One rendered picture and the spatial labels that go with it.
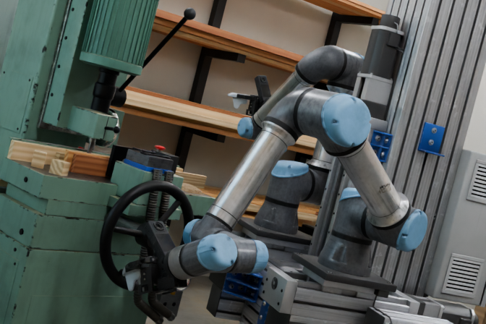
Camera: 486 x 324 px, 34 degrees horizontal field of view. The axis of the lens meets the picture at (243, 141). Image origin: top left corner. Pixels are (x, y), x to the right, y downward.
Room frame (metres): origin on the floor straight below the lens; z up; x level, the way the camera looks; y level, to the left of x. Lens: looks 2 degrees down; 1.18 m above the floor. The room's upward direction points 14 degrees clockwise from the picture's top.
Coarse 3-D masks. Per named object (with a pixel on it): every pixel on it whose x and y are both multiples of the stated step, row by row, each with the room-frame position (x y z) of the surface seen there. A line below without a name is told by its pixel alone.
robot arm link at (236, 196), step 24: (288, 96) 1.92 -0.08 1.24; (264, 120) 1.93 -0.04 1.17; (288, 120) 1.90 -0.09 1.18; (264, 144) 1.89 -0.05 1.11; (288, 144) 1.92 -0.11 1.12; (240, 168) 1.88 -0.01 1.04; (264, 168) 1.88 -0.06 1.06; (240, 192) 1.85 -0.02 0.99; (216, 216) 1.83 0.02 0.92; (240, 216) 1.86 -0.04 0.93; (192, 240) 1.83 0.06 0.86
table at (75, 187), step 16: (0, 176) 2.10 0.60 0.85; (16, 176) 2.05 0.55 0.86; (32, 176) 1.99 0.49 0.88; (48, 176) 1.97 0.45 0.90; (64, 176) 2.02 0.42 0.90; (80, 176) 2.09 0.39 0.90; (96, 176) 2.17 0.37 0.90; (32, 192) 1.98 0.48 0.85; (48, 192) 1.98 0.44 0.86; (64, 192) 2.01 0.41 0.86; (80, 192) 2.04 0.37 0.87; (96, 192) 2.08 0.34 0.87; (112, 192) 2.11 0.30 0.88; (128, 208) 2.04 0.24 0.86; (144, 208) 2.08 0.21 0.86; (192, 208) 2.33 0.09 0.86; (208, 208) 2.37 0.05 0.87
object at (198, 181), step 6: (60, 156) 2.16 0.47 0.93; (180, 174) 2.48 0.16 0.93; (186, 174) 2.49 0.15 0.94; (192, 174) 2.51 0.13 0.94; (198, 174) 2.55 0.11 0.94; (186, 180) 2.50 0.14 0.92; (192, 180) 2.52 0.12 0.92; (198, 180) 2.53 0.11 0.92; (204, 180) 2.55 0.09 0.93; (198, 186) 2.54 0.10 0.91; (204, 186) 2.56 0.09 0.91
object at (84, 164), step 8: (72, 160) 2.15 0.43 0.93; (80, 160) 2.15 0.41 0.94; (88, 160) 2.16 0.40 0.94; (96, 160) 2.18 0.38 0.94; (104, 160) 2.20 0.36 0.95; (72, 168) 2.14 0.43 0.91; (80, 168) 2.15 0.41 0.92; (88, 168) 2.17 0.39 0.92; (96, 168) 2.19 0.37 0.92; (104, 168) 2.21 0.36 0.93; (104, 176) 2.21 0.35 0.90
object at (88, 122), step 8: (72, 112) 2.26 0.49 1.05; (80, 112) 2.24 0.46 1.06; (88, 112) 2.21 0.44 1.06; (96, 112) 2.21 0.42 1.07; (72, 120) 2.26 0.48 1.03; (80, 120) 2.23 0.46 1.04; (88, 120) 2.20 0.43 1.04; (96, 120) 2.18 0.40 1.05; (104, 120) 2.19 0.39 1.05; (112, 120) 2.21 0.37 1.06; (72, 128) 2.25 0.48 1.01; (80, 128) 2.22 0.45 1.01; (88, 128) 2.20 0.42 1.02; (96, 128) 2.18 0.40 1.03; (88, 136) 2.19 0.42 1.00; (96, 136) 2.19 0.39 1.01; (104, 136) 2.20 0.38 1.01; (112, 136) 2.22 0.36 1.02
